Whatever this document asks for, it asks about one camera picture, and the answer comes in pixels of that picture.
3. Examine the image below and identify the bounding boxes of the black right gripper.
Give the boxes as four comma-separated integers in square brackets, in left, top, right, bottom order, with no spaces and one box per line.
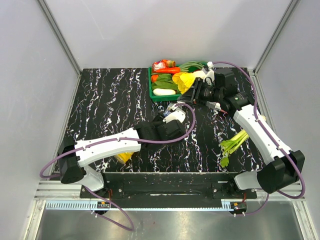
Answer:
[177,77,223,108]

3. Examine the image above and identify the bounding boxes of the yellow juice bottle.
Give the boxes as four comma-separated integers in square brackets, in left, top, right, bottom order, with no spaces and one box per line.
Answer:
[114,152,134,165]

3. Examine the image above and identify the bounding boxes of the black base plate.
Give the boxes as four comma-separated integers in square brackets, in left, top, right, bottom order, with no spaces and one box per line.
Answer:
[90,172,257,200]

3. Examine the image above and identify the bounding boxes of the green plastic basket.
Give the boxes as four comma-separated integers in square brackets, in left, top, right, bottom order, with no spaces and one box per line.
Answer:
[148,65,182,102]

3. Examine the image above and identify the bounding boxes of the green celery stalk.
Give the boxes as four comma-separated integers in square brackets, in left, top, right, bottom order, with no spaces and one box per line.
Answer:
[219,129,249,168]

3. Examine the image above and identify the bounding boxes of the green leafy vegetable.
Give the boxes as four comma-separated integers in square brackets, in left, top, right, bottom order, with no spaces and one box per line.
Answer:
[151,73,178,91]

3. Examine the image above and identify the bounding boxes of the white radish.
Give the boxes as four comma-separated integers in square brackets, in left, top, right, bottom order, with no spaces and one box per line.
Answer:
[152,88,176,96]

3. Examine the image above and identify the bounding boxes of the green long beans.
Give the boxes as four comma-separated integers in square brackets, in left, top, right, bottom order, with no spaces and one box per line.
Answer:
[179,61,207,73]

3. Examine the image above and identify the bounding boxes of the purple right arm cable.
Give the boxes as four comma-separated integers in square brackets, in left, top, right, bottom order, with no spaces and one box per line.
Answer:
[211,61,307,199]

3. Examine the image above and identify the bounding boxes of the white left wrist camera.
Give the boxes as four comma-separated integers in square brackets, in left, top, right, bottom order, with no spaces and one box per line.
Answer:
[162,109,186,123]

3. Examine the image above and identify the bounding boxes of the small orange carrot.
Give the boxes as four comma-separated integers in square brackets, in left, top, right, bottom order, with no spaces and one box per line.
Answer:
[151,74,159,83]

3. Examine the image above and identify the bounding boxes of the yellow napa cabbage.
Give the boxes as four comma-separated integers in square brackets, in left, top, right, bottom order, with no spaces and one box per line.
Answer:
[172,70,206,94]

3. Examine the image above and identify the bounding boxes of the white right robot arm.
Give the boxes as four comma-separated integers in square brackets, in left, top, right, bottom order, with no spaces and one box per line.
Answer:
[178,68,306,198]

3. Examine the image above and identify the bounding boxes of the red label clear bottle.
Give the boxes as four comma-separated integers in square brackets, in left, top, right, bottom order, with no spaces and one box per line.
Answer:
[206,101,227,115]

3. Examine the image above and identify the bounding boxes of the red white snack packet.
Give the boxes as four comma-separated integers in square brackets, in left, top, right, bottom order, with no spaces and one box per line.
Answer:
[151,59,176,73]

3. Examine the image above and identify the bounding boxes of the long orange carrot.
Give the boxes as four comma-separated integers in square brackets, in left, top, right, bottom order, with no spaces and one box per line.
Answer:
[153,67,181,75]

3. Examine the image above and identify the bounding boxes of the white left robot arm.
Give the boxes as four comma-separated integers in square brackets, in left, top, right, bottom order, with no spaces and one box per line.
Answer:
[57,107,186,198]

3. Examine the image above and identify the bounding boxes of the blue label clear bottle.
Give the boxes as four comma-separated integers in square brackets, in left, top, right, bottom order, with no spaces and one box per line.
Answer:
[163,102,181,117]

